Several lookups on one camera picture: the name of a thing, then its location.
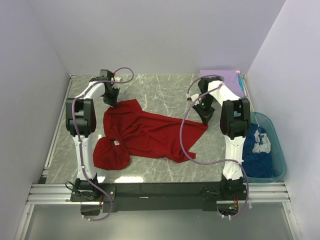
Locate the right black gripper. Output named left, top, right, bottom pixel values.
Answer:
left=193, top=93, right=216, bottom=126

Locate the red t shirt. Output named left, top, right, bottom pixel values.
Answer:
left=93, top=99, right=208, bottom=170

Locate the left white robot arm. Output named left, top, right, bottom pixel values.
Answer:
left=65, top=69, right=123, bottom=181

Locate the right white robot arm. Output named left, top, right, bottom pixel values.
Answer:
left=191, top=75, right=251, bottom=200

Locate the folded purple t shirt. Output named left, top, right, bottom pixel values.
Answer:
left=200, top=70, right=244, bottom=98

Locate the folded light blue t shirt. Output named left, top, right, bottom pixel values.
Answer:
left=238, top=73, right=245, bottom=94

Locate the folded pink t shirt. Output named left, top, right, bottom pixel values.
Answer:
left=236, top=70, right=248, bottom=98

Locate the blue plastic bin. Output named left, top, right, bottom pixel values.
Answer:
left=247, top=112, right=287, bottom=183

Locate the black base beam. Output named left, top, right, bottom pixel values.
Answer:
left=70, top=181, right=247, bottom=213

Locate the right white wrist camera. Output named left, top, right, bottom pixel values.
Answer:
left=186, top=93, right=199, bottom=102

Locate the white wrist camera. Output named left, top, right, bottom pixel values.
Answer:
left=186, top=93, right=199, bottom=102
left=112, top=72, right=123, bottom=83

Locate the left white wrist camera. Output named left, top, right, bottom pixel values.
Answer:
left=112, top=72, right=123, bottom=83

